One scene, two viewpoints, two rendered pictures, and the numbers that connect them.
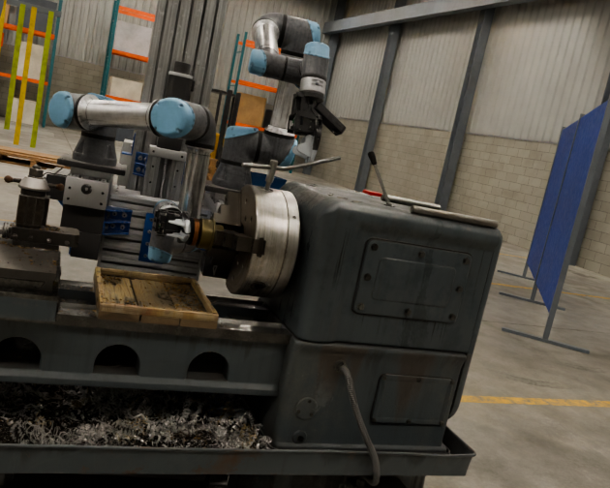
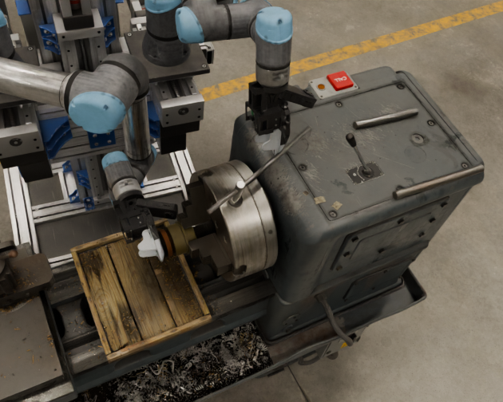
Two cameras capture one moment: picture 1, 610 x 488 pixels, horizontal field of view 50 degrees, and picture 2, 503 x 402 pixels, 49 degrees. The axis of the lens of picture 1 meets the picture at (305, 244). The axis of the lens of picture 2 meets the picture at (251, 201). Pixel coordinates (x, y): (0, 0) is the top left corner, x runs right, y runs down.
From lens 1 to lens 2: 147 cm
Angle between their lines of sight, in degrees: 48
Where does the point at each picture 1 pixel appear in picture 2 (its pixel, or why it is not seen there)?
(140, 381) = (155, 357)
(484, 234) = (467, 184)
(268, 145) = not seen: hidden behind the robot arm
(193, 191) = (137, 133)
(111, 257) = (62, 153)
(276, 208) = (251, 230)
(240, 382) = (235, 321)
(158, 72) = not seen: outside the picture
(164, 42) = not seen: outside the picture
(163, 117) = (86, 119)
